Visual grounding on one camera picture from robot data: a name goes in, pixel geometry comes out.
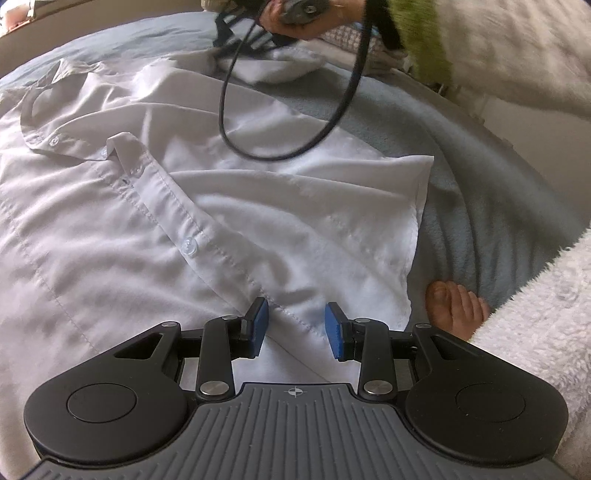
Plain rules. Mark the person's right hand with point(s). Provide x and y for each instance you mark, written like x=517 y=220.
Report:
x=344 y=14

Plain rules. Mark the stack of folded clothes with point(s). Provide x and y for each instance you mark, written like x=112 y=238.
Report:
x=351 y=39

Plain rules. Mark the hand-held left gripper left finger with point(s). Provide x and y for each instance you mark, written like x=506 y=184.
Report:
x=259 y=327

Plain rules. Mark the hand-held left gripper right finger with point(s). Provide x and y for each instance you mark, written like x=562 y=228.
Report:
x=333 y=332

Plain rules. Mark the white fleece robe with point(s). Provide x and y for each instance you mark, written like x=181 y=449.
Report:
x=545 y=332

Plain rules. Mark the person's foot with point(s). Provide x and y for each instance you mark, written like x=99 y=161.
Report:
x=455 y=309

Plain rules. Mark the white button shirt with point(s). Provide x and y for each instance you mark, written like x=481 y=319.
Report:
x=138 y=254

